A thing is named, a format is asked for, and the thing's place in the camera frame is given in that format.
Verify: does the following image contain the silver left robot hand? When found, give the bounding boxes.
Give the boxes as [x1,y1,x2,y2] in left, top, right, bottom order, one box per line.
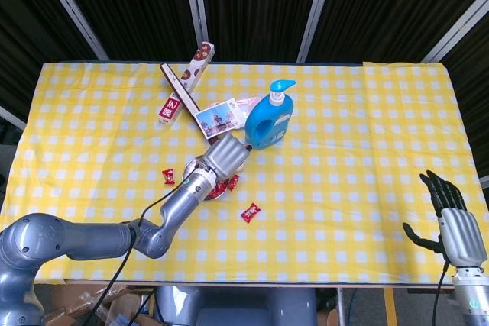
[201,133,254,182]

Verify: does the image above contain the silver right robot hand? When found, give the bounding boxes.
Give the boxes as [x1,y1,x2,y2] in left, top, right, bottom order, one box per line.
[402,169,483,268]

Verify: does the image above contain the grey robot base column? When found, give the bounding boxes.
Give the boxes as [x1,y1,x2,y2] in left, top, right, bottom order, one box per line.
[154,286,318,326]

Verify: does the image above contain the metal dish of candies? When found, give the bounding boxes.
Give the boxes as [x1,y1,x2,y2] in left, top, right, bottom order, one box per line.
[184,153,234,202]

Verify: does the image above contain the building photo postcard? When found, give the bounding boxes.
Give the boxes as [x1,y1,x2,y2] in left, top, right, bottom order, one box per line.
[193,99,245,139]

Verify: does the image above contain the pink white paper packet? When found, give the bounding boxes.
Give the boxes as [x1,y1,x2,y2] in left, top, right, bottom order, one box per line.
[232,95,264,131]

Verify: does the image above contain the blue detergent pump bottle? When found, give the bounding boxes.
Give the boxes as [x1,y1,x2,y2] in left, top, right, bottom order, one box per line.
[244,79,297,150]

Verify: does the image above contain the long white biscuit box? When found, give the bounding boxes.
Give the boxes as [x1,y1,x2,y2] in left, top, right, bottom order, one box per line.
[158,40,215,125]

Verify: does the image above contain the yellow white checked tablecloth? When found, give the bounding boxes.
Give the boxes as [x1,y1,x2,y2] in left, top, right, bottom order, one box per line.
[0,60,483,285]

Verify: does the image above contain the metal table leg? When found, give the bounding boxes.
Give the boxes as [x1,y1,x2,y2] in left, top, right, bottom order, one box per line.
[336,287,347,326]

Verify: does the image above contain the black pleated curtain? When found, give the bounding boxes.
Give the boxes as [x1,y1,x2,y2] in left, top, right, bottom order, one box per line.
[307,0,489,63]
[439,8,489,178]
[49,0,202,63]
[198,0,325,63]
[0,0,95,121]

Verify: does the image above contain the brown cardboard boxes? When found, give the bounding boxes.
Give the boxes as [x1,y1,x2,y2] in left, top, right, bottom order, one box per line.
[37,283,156,326]

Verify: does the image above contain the black right hand cable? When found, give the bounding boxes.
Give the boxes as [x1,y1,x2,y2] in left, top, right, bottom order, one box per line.
[431,263,450,326]

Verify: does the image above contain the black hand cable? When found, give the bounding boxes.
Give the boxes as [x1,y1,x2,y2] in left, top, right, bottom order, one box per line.
[86,184,188,326]
[431,263,450,326]

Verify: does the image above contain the black left hand cable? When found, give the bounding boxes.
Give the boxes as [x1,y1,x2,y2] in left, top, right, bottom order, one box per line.
[86,184,188,326]

